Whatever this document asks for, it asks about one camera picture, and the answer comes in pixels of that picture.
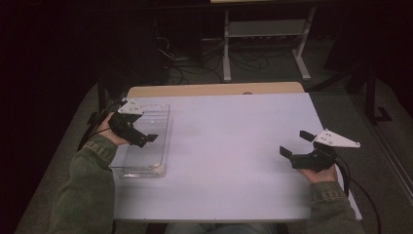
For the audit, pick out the black metal stand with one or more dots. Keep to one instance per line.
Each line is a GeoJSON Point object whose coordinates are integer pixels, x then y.
{"type": "Point", "coordinates": [371, 94]}

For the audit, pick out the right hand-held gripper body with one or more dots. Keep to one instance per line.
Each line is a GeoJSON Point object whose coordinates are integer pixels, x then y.
{"type": "Point", "coordinates": [315, 161]}

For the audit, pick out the clear plastic container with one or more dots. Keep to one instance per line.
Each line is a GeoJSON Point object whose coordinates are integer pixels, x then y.
{"type": "Point", "coordinates": [156, 123]}

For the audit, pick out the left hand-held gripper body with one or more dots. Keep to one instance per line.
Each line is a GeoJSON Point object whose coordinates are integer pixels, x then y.
{"type": "Point", "coordinates": [125, 126]}

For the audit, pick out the person's left hand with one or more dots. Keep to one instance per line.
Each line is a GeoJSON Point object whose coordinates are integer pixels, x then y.
{"type": "Point", "coordinates": [108, 133]}

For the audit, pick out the person's right hand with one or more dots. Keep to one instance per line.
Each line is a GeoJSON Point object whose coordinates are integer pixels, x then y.
{"type": "Point", "coordinates": [321, 177]}

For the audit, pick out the small white round object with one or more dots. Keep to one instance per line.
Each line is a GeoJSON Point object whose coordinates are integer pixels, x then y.
{"type": "Point", "coordinates": [158, 168]}

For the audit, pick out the white metal desk frame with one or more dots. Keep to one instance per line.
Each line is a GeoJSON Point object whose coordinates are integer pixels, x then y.
{"type": "Point", "coordinates": [227, 65]}

